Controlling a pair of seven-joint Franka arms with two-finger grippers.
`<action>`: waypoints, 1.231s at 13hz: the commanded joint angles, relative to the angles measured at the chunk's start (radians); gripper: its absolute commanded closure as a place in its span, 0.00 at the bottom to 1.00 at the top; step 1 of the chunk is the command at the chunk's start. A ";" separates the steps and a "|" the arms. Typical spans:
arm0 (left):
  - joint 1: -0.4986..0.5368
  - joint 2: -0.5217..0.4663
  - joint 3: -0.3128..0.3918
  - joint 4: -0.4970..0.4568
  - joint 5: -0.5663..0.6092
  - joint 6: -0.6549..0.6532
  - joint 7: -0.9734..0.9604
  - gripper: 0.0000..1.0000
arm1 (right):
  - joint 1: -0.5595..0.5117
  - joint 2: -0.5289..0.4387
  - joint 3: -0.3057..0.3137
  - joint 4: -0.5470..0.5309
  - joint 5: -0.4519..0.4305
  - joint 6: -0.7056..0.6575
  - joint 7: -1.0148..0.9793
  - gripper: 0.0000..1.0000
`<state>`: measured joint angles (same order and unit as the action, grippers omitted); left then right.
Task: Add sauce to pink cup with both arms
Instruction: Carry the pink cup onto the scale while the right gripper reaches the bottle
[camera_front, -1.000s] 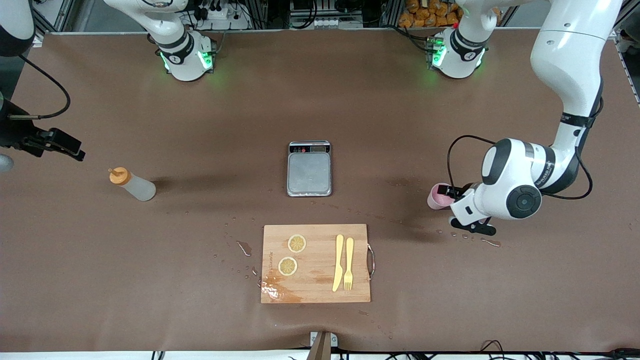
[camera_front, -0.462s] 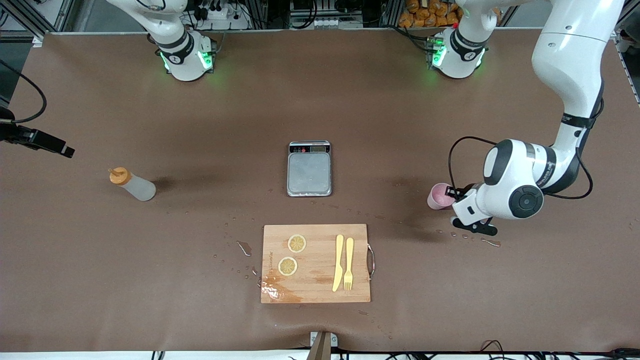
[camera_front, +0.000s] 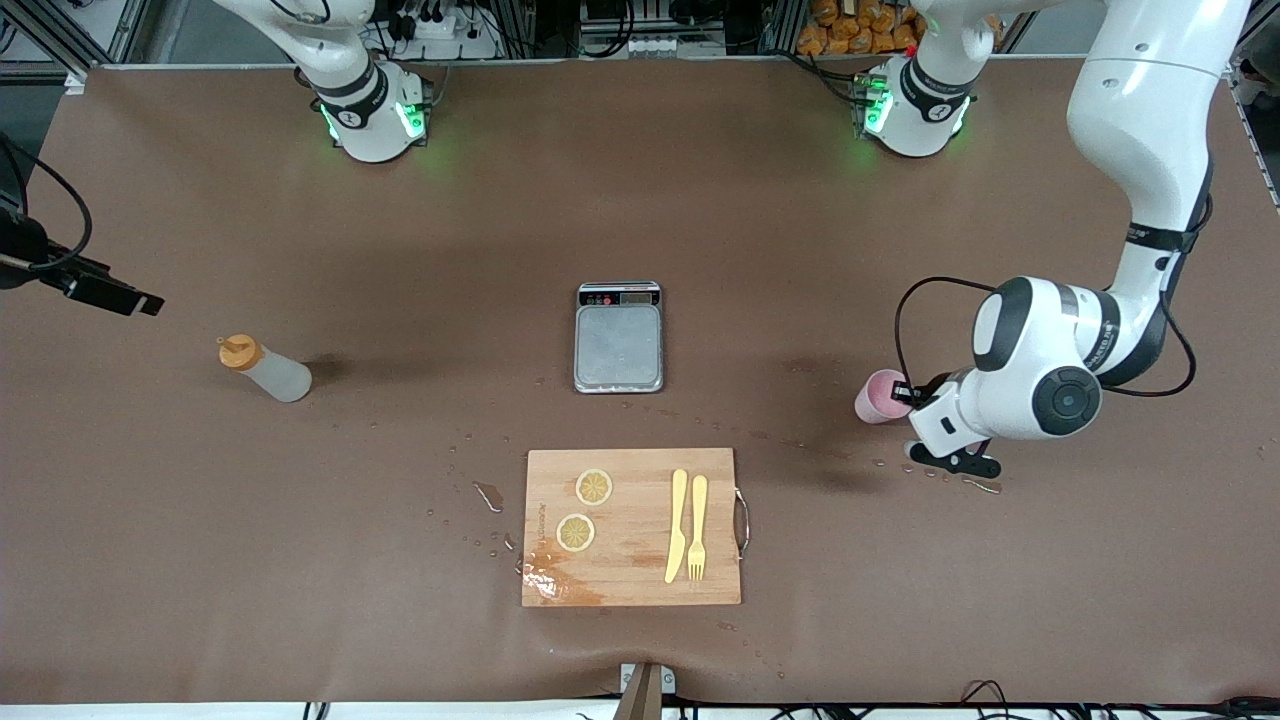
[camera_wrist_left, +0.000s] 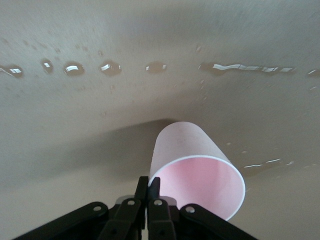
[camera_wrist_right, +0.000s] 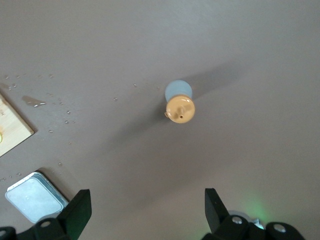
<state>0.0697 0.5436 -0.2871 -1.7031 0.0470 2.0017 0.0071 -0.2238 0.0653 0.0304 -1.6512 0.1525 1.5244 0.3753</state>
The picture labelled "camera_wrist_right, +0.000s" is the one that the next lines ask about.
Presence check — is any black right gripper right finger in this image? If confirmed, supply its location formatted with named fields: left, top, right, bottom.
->
left=201, top=187, right=306, bottom=240

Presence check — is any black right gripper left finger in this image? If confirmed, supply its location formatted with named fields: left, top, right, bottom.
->
left=0, top=189, right=92, bottom=240

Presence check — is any clear sauce bottle orange cap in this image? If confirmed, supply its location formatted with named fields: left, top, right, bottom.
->
left=164, top=79, right=196, bottom=125

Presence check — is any silver digital kitchen scale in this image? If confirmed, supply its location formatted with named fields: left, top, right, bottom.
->
left=4, top=171, right=70, bottom=224

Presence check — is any wooden cutting board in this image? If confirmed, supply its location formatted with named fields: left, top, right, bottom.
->
left=0, top=93, right=35, bottom=158

